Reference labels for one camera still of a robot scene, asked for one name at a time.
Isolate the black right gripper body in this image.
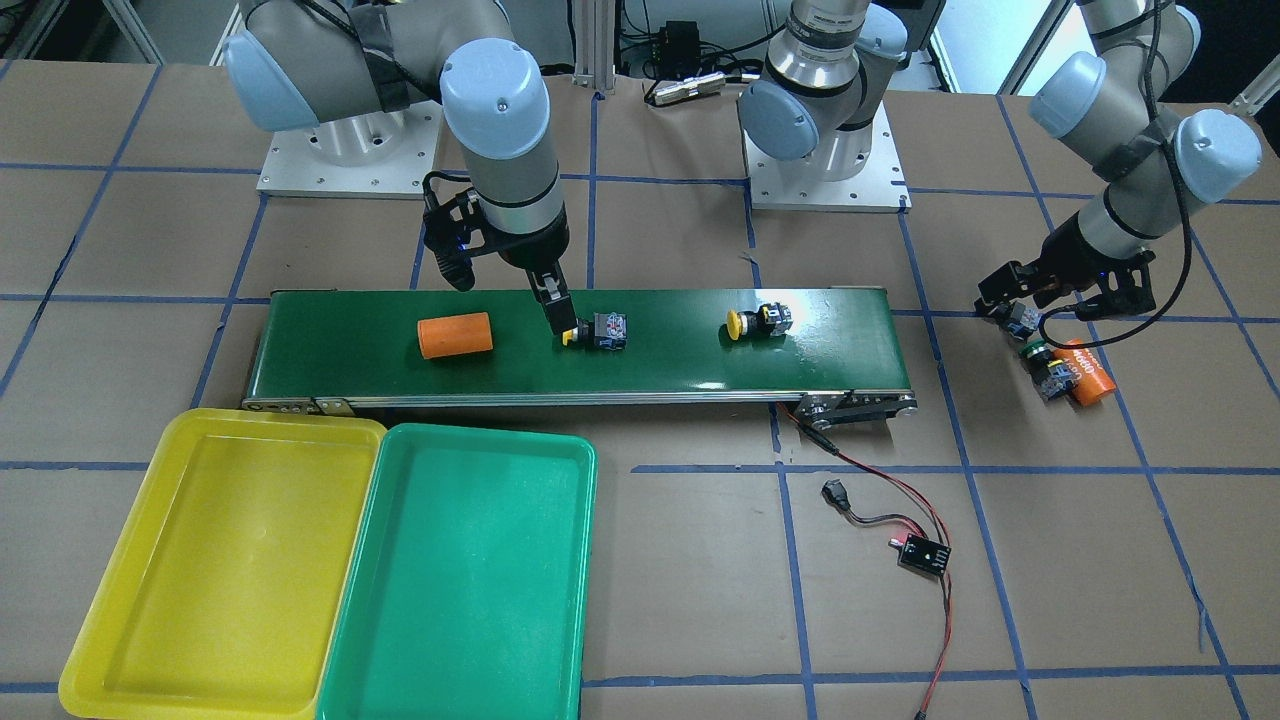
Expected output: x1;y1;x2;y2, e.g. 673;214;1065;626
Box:
421;176;570;293

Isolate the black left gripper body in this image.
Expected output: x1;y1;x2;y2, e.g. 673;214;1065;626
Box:
1010;217;1156;322

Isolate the yellow push button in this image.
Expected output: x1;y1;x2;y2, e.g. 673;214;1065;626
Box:
724;302;794;341
561;313;628;351

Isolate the plain orange cylinder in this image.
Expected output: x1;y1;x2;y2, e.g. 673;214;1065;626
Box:
416;313;494;360

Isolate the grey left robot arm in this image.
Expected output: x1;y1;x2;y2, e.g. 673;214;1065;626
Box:
739;1;1261;334

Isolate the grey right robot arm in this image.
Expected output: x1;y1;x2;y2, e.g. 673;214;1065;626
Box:
225;1;579;334

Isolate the green push button apart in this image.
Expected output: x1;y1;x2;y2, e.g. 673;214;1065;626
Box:
993;301;1042;342

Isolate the green push button near cylinder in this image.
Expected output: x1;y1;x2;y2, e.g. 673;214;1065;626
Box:
1018;340;1078;402

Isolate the orange cylinder with label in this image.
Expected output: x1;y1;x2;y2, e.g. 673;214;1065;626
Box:
1053;340;1117;407

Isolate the green conveyor belt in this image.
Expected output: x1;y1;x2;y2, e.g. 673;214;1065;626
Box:
242;287;916;429

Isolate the small black controller board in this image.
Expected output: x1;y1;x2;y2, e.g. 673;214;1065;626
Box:
897;534;952;578

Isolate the green plastic tray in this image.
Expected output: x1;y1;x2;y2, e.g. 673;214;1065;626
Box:
316;423;596;719

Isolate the yellow plastic tray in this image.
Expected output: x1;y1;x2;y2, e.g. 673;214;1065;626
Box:
58;407;385;719

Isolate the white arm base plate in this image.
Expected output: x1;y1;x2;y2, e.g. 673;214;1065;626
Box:
742;106;913;213
257;101;444;200

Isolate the aluminium frame post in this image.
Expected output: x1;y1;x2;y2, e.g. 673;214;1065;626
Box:
570;0;618;96

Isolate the red black power cable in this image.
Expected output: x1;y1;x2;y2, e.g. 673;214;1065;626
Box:
774;400;956;720

